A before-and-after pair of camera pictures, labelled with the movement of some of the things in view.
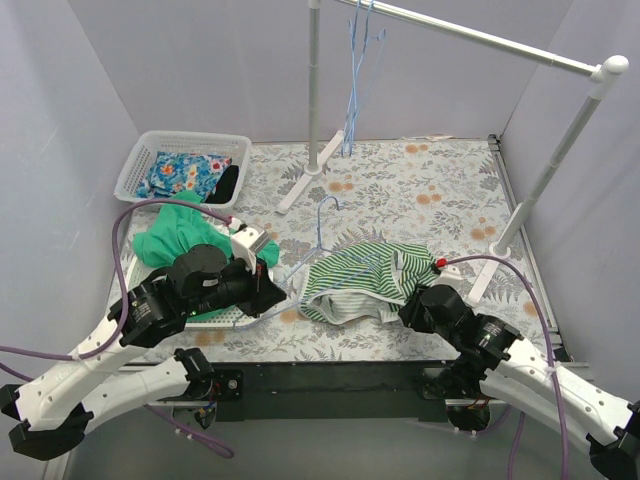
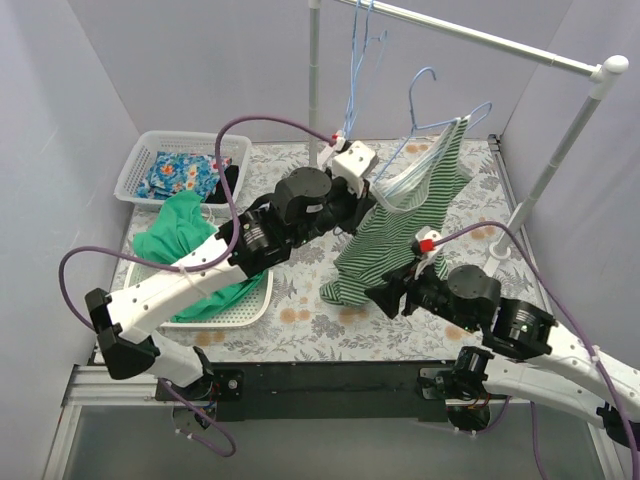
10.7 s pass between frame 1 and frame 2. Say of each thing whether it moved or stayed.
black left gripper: moved
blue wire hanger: moved
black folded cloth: stayed
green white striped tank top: moved
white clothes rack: stayed
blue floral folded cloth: stayed
